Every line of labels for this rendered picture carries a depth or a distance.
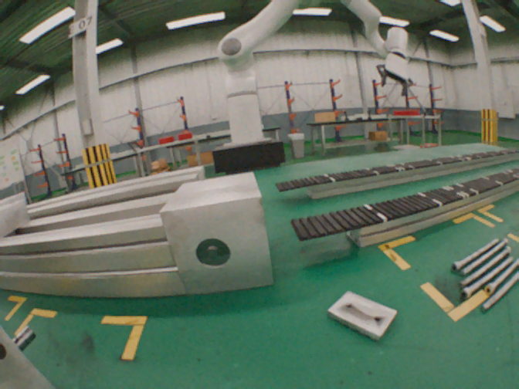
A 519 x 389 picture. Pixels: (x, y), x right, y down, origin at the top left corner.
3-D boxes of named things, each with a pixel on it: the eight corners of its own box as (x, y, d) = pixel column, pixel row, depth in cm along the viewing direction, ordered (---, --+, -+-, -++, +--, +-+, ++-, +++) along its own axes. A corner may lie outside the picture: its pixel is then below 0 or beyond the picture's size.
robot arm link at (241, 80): (222, 97, 80) (215, 38, 73) (232, 102, 98) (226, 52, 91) (256, 93, 78) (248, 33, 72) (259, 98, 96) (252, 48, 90)
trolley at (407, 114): (389, 160, 409) (386, 108, 379) (407, 157, 418) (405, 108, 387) (428, 170, 312) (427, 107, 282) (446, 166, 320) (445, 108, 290)
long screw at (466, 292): (465, 302, 13) (468, 293, 13) (458, 295, 14) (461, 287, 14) (512, 264, 14) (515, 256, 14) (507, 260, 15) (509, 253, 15)
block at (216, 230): (261, 231, 34) (251, 168, 31) (274, 285, 22) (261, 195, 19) (201, 241, 34) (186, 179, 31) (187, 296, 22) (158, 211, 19)
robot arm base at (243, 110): (227, 145, 100) (221, 103, 94) (270, 139, 99) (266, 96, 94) (219, 149, 81) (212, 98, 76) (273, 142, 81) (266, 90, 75)
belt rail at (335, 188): (514, 156, 53) (515, 149, 52) (522, 158, 49) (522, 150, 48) (306, 193, 48) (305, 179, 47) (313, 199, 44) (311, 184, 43)
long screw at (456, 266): (456, 274, 17) (458, 265, 17) (449, 269, 18) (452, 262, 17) (498, 245, 18) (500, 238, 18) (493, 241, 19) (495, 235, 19)
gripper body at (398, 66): (389, 47, 68) (388, 68, 68) (411, 58, 68) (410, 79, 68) (382, 56, 76) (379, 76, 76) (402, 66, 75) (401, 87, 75)
